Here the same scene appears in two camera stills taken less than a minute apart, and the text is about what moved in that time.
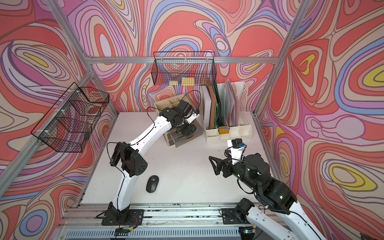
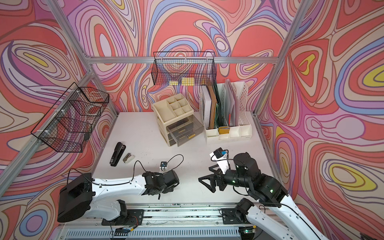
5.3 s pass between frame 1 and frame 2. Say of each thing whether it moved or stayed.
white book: stayed
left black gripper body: moved
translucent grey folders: stayed
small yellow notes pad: stayed
